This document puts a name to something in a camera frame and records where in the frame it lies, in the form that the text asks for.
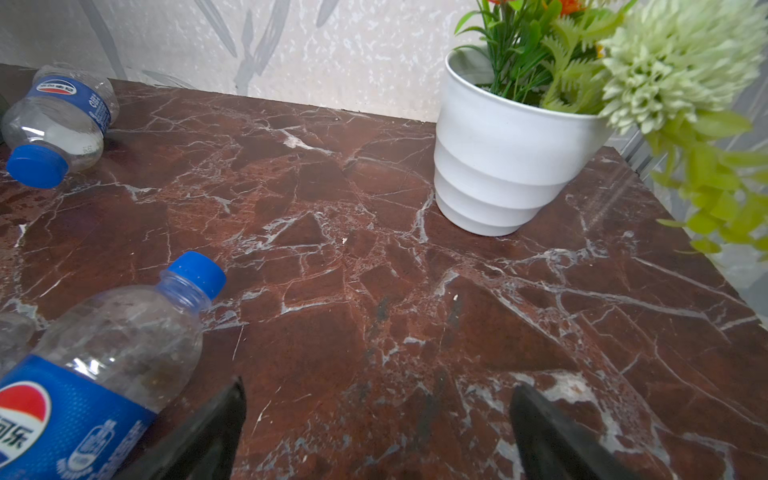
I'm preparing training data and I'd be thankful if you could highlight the upright-lying Pepsi bottle blue cap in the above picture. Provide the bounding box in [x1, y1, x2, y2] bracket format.
[1, 251, 227, 479]

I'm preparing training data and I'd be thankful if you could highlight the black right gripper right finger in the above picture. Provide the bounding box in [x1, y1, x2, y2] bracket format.
[509, 384, 638, 480]

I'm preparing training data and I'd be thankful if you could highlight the white flower pot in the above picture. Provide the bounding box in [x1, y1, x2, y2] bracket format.
[434, 50, 612, 237]

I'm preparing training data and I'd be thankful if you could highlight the crushed Pepsi bottle blue cap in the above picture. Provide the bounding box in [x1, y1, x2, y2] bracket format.
[1, 63, 120, 189]

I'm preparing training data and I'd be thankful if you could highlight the artificial green flower plant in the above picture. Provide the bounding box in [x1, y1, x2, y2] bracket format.
[456, 1, 767, 254]

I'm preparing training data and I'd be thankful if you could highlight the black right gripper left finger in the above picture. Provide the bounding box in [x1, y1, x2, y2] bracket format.
[114, 377, 247, 480]

